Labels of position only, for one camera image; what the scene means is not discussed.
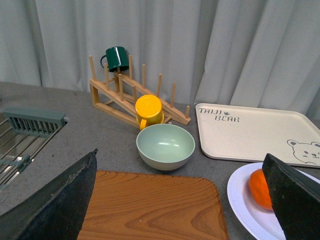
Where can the wooden cutting board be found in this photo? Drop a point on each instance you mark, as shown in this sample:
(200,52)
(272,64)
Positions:
(137,206)

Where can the beige bear serving tray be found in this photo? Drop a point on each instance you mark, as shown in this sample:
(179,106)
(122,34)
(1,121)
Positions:
(238,133)

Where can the dark green mug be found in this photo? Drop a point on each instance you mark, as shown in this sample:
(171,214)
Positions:
(116,58)

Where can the grey-green sink drain rack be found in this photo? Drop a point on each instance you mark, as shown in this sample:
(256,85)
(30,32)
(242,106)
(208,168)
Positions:
(23,133)

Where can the yellow mug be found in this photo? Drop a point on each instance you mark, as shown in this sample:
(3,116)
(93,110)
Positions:
(149,111)

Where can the white round plate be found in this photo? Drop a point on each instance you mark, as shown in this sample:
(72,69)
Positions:
(259,222)

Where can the orange mandarin fruit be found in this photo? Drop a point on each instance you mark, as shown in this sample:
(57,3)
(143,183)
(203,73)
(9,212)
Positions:
(259,189)

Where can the light green bowl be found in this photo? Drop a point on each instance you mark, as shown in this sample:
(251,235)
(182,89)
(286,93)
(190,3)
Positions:
(165,147)

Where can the grey-white curtain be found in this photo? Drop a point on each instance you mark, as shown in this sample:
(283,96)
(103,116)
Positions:
(252,53)

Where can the wooden dish rack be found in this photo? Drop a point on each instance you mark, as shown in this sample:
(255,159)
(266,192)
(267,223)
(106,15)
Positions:
(116,96)

